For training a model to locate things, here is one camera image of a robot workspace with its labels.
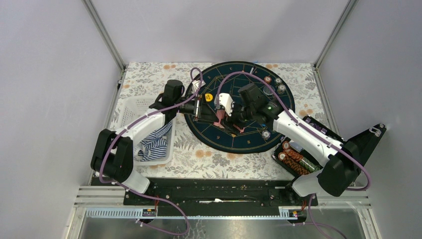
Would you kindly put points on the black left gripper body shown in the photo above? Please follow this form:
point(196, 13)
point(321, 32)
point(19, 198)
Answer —
point(193, 106)

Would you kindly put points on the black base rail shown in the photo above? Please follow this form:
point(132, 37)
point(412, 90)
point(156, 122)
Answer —
point(227, 197)

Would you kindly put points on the grey chip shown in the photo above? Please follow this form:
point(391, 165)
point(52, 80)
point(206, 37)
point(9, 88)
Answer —
point(281, 89)
point(265, 134)

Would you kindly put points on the clear dealer button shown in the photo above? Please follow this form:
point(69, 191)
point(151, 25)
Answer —
point(269, 91)

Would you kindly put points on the round dark poker mat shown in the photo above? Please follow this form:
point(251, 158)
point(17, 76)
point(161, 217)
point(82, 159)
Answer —
point(251, 140)

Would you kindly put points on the blue white striped cloth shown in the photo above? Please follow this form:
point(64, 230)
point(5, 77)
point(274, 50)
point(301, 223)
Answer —
point(154, 146)

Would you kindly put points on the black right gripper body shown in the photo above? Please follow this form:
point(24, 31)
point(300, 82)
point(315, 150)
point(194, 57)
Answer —
point(240, 115)

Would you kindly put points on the white plastic laundry basket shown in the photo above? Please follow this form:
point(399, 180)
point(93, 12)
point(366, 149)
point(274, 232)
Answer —
point(132, 108)

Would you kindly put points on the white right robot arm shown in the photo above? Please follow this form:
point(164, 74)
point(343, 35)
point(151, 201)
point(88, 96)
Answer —
point(320, 147)

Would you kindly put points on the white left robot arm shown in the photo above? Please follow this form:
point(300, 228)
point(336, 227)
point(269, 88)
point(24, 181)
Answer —
point(114, 153)

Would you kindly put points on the yellow big blind button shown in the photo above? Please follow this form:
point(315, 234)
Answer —
point(208, 97)

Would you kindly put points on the red chip rows in case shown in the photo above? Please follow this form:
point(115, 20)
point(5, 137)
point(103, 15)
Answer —
point(295, 161)

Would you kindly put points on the black poker chip case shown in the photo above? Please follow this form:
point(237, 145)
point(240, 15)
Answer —
point(360, 147)

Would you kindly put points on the pink sponge block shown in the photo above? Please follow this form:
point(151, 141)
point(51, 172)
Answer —
point(220, 116)

